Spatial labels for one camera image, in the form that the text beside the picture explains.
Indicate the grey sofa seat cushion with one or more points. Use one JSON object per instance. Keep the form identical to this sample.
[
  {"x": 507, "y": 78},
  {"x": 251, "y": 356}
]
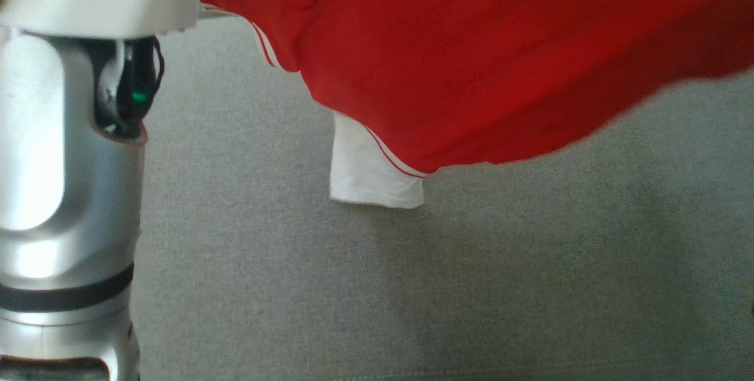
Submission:
[{"x": 294, "y": 281}]

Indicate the red shirt white stripes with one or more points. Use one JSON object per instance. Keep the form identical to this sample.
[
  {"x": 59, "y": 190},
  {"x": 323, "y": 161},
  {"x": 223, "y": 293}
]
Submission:
[{"x": 471, "y": 45}]

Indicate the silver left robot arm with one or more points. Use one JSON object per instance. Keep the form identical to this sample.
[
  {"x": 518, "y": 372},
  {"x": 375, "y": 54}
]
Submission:
[{"x": 59, "y": 163}]

